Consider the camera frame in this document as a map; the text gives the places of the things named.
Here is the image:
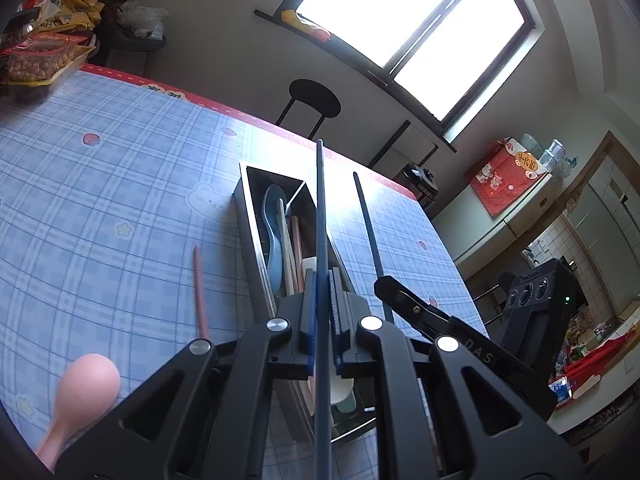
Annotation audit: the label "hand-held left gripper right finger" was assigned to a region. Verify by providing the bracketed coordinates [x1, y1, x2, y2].
[330, 267, 583, 480]

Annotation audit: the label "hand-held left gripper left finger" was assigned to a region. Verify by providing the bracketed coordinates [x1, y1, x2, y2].
[55, 269, 317, 480]

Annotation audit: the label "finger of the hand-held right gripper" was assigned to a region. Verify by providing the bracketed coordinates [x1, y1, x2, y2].
[374, 277, 454, 342]

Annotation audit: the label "green spoon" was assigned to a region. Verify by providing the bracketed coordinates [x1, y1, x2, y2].
[330, 377, 357, 414]

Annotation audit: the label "blue chopstick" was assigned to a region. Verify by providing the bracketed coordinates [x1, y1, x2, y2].
[313, 139, 334, 480]
[353, 171, 396, 325]

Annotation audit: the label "blue spoon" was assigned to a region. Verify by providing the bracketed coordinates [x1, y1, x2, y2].
[262, 185, 287, 292]

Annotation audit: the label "metal utensil box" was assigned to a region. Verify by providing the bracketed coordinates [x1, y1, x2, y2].
[232, 161, 378, 446]

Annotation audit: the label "pink spoon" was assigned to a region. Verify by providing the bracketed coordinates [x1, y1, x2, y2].
[35, 353, 122, 471]

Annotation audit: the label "white fridge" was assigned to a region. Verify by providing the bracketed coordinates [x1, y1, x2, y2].
[432, 170, 566, 267]

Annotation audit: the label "black rice cooker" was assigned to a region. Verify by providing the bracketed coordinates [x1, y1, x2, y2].
[395, 162, 440, 211]

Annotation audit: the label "red printed cloth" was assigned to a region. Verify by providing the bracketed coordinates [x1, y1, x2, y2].
[465, 140, 544, 218]

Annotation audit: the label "clear plastic containers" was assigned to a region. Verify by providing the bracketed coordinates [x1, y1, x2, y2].
[520, 132, 579, 177]

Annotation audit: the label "black round-backed chair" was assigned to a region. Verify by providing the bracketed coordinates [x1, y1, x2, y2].
[274, 79, 342, 140]

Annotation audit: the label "dark-framed window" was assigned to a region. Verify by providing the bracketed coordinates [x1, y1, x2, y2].
[295, 0, 546, 143]

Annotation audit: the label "yellow plush toy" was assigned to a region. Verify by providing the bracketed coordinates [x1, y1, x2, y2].
[281, 9, 332, 42]

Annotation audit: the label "clear plastic bag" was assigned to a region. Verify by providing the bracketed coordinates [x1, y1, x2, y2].
[117, 1, 169, 39]

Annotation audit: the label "clear peanut tray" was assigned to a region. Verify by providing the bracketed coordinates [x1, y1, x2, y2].
[0, 35, 96, 86]

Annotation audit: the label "yellow snack bags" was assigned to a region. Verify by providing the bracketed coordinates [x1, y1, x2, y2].
[47, 0, 106, 28]

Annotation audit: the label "black metal frame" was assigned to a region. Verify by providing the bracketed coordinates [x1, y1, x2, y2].
[367, 120, 440, 171]

